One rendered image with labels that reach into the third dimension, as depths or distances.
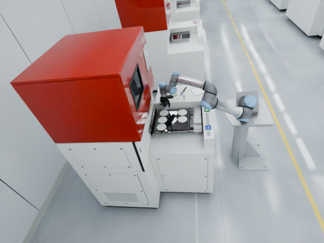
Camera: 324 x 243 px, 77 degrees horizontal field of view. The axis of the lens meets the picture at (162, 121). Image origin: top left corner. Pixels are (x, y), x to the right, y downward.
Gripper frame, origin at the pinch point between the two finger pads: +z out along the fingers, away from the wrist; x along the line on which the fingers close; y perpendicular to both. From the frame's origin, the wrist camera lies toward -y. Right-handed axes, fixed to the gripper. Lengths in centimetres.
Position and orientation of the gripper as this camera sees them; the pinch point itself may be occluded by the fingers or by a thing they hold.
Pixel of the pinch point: (168, 108)
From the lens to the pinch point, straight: 231.6
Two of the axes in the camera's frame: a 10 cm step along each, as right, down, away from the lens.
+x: 7.1, 3.9, -5.8
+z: 1.5, 7.3, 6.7
